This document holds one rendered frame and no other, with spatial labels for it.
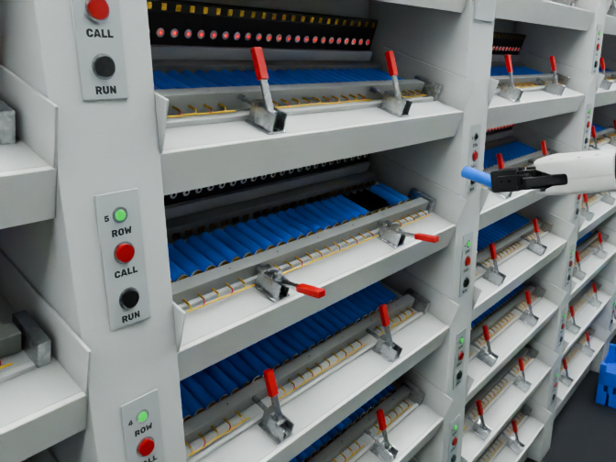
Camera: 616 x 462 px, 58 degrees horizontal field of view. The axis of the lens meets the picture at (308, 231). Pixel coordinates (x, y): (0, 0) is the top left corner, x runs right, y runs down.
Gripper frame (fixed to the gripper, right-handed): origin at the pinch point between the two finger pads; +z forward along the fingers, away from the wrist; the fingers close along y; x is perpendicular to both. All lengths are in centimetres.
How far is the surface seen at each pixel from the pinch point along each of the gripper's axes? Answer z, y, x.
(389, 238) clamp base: 15.8, 9.7, 6.6
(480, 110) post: 10.4, -15.7, -11.0
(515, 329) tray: 26, -54, 45
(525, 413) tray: 36, -78, 82
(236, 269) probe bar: 17.5, 39.0, 3.8
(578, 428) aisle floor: 30, -106, 100
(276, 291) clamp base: 14.1, 36.3, 7.1
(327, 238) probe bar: 17.6, 21.8, 3.8
